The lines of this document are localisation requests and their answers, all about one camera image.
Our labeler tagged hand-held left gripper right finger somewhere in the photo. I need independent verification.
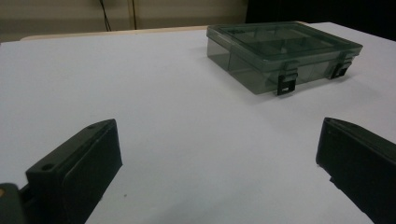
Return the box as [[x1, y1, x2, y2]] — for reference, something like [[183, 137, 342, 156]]
[[315, 117, 396, 224]]

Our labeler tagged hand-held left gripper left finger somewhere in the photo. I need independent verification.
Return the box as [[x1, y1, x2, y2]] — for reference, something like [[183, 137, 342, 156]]
[[19, 119, 123, 224]]

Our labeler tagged clear grey compartment box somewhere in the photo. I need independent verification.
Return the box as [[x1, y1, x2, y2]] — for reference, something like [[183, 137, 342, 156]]
[[205, 21, 364, 96]]

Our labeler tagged white table sheet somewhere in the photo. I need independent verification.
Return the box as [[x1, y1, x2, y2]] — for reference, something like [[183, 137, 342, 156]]
[[0, 21, 396, 224]]

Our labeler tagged black curtain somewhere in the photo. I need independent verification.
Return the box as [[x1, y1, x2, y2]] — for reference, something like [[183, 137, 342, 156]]
[[246, 0, 396, 41]]

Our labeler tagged black wall cable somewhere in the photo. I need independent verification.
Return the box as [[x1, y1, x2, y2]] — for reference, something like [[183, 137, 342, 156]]
[[98, 0, 112, 33]]

